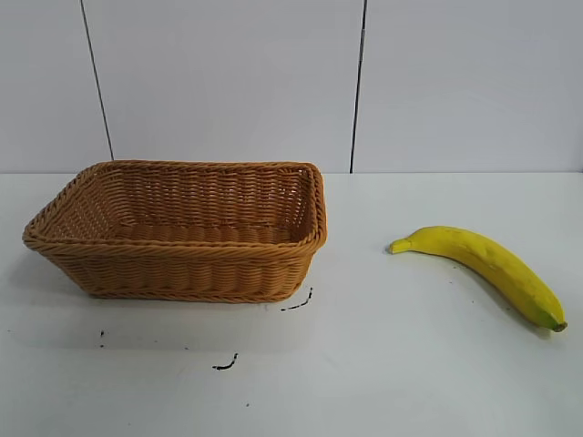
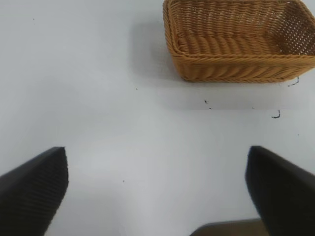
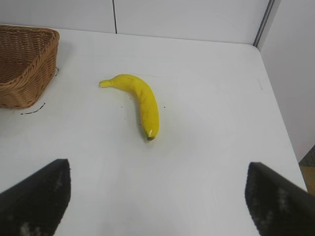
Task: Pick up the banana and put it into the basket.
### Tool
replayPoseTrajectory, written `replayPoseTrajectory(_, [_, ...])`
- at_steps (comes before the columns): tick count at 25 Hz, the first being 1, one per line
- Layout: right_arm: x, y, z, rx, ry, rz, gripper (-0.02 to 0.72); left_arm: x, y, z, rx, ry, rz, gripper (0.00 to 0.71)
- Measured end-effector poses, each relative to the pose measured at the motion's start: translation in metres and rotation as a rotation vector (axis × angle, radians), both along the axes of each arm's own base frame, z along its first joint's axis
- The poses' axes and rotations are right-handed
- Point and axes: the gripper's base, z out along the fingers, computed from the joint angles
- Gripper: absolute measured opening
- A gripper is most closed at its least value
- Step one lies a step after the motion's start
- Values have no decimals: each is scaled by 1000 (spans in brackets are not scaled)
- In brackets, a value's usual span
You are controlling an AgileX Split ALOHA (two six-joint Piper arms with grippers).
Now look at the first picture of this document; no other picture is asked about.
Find yellow banana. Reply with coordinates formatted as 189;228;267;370
388;225;568;332

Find brown woven wicker basket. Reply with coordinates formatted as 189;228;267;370
21;158;329;304

